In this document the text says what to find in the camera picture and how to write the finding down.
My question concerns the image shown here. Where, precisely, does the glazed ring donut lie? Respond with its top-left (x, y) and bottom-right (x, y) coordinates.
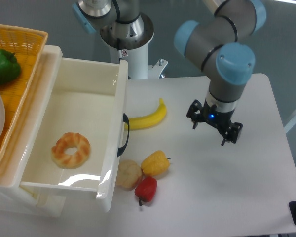
top-left (51, 132), bottom-right (91, 169)

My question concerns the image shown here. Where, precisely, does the yellow bell pepper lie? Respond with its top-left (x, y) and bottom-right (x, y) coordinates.
top-left (141, 150), bottom-right (171, 176)

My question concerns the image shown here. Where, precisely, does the black drawer handle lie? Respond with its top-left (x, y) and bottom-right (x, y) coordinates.
top-left (117, 113), bottom-right (130, 157)

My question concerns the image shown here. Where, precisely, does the white upper drawer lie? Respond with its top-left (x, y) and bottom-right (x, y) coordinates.
top-left (21, 58), bottom-right (129, 212)

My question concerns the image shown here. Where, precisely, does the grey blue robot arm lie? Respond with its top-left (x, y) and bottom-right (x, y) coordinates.
top-left (72, 0), bottom-right (266, 143)

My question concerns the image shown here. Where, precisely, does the red bell pepper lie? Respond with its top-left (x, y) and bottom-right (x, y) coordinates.
top-left (134, 177), bottom-right (157, 206)

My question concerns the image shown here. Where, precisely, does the yellow banana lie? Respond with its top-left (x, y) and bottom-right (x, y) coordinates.
top-left (124, 98), bottom-right (167, 131)

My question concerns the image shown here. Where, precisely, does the green bell pepper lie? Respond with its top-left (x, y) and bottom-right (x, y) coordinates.
top-left (0, 48), bottom-right (21, 85)

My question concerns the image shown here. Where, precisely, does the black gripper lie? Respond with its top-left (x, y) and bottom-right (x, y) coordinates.
top-left (186, 100), bottom-right (243, 146)

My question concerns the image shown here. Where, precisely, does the white drawer cabinet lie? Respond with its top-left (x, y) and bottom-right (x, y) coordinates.
top-left (0, 45), bottom-right (65, 217)

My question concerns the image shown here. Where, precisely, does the beige bread bun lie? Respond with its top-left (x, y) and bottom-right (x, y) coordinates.
top-left (116, 160), bottom-right (143, 189)

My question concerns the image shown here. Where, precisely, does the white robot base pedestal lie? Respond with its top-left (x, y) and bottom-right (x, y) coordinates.
top-left (100, 12), bottom-right (169, 80)

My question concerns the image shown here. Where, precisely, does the orange woven basket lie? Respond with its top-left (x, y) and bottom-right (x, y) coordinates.
top-left (0, 24), bottom-right (48, 162)

